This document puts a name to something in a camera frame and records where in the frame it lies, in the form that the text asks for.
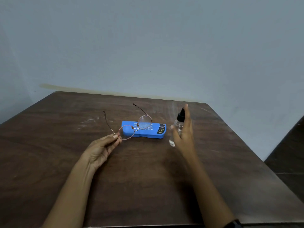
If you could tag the person's right hand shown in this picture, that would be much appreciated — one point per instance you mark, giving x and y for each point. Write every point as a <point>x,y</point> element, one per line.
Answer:
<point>185,137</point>

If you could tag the person's left hand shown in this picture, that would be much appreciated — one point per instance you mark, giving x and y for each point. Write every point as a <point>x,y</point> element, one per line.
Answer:
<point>98,151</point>

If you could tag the person's right thumb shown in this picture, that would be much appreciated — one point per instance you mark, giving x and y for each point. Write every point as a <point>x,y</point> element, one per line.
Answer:
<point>175,135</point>

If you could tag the person's left thumb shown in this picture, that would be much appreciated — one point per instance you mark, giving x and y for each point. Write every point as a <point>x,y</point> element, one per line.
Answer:
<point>109,137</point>

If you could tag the clear spray bottle black cap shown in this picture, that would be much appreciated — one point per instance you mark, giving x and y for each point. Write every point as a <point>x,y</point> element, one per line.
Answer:
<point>177,128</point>

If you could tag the round metal-frame eyeglasses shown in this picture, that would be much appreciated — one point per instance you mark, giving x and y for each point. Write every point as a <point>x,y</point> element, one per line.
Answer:
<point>135,124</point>

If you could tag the person's right forearm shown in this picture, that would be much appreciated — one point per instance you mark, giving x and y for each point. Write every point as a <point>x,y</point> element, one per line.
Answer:
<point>209,192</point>

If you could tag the person's left forearm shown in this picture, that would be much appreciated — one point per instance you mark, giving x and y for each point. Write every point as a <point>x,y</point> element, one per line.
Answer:
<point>68,199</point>

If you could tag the blue eyeglasses case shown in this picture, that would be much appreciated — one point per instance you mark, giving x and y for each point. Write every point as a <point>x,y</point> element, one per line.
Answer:
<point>149,130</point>

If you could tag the dark wooden table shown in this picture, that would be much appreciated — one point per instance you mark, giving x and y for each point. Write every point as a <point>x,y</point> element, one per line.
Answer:
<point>142,163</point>

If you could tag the black wristband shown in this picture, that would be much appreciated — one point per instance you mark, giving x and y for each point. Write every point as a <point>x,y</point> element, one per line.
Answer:
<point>234,224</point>

